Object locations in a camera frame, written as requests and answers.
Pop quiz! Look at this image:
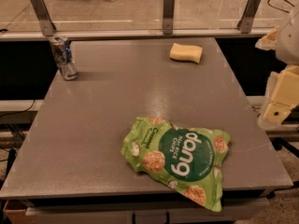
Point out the middle metal bracket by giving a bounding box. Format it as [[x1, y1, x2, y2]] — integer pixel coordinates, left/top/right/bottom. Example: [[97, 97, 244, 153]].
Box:
[[163, 0, 175, 35]]

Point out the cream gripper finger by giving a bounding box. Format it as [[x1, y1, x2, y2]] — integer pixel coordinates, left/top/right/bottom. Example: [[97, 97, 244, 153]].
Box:
[[255, 26, 278, 50], [257, 65, 299, 129]]

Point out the metal bracket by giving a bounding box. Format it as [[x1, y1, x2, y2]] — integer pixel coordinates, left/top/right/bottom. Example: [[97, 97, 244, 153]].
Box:
[[237, 0, 262, 34], [163, 0, 175, 35], [30, 0, 56, 36]]

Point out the yellow sponge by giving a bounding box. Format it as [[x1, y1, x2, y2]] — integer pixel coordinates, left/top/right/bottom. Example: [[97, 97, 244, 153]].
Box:
[[170, 43, 203, 63]]

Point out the left metal bracket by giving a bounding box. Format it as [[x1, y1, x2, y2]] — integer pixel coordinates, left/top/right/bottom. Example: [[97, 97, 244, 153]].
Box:
[[30, 0, 56, 36]]

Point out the cardboard box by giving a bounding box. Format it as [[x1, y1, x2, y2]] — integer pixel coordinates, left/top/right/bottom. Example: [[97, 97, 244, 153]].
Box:
[[4, 201, 35, 224]]

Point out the green dang chips bag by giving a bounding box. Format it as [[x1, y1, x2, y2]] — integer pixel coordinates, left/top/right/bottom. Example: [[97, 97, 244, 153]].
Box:
[[121, 117, 230, 212]]

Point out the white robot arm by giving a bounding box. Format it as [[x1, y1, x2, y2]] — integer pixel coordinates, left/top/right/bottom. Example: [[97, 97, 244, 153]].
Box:
[[255, 5, 299, 129]]

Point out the right metal bracket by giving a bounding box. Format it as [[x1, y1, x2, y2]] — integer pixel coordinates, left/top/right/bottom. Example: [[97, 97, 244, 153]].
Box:
[[237, 0, 262, 34]]

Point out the black cable at left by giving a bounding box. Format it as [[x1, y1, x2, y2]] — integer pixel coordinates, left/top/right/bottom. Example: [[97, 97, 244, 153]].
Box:
[[0, 99, 36, 119]]

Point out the silver blue redbull can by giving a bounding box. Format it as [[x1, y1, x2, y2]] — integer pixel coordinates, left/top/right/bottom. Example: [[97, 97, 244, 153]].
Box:
[[49, 36, 78, 80]]

